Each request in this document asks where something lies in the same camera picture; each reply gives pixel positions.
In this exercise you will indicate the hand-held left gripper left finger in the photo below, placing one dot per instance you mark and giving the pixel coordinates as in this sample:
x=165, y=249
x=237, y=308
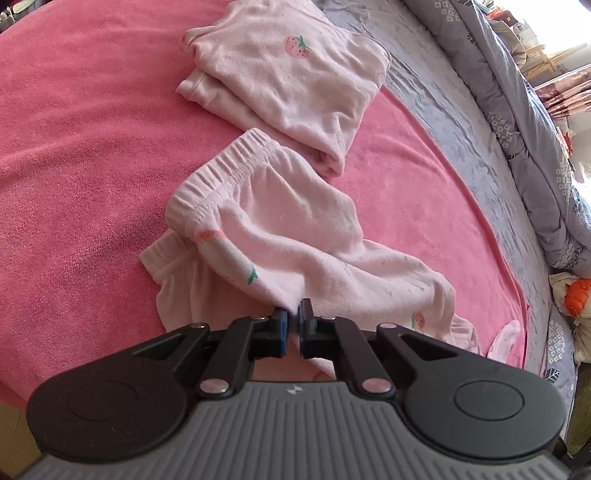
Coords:
x=281, y=332

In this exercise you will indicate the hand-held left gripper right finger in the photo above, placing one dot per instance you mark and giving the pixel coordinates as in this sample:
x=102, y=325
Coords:
x=305, y=332

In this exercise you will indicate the pink strawberry pants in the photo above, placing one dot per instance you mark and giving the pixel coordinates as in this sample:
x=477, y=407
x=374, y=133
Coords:
x=286, y=221

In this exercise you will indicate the pink strawberry top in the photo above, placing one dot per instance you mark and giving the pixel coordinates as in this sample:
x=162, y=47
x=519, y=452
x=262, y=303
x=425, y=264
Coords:
x=286, y=92

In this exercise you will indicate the grey bed sheet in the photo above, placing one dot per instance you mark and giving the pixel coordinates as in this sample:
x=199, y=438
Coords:
x=461, y=138

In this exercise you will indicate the pink fleece blanket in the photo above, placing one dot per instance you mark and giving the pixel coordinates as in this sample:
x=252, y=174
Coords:
x=69, y=161

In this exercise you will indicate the orange plush toy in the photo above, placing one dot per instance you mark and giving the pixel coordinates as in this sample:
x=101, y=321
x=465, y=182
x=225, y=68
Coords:
x=579, y=297

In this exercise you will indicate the grey floral duvet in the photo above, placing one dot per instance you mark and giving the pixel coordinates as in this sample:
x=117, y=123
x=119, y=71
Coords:
x=521, y=138

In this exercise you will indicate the floral curtain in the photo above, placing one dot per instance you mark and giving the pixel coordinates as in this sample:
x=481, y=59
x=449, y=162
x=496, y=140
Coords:
x=568, y=94

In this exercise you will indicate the wooden easel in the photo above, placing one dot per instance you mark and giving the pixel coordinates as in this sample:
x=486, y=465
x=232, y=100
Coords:
x=547, y=62

